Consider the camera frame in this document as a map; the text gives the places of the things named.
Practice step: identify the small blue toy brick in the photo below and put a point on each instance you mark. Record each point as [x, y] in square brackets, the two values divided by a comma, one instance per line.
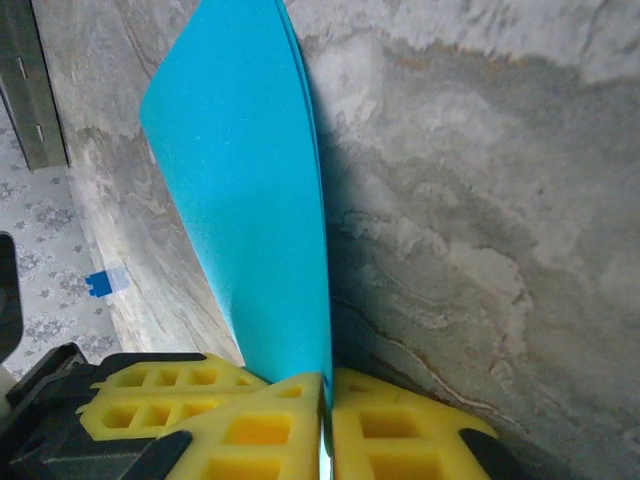
[100, 284]

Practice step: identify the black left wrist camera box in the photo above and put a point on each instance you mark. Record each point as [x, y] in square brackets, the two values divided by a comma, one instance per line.
[10, 300]

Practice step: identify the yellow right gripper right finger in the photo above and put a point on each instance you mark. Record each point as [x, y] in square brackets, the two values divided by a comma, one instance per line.
[350, 450]

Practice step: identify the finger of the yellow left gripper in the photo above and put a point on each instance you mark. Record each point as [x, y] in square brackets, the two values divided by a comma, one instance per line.
[145, 395]

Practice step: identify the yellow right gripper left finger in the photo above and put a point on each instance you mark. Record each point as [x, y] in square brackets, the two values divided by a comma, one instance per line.
[300, 450]

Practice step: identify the blue cloth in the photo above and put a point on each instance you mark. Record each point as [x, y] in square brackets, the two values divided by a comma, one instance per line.
[240, 175]

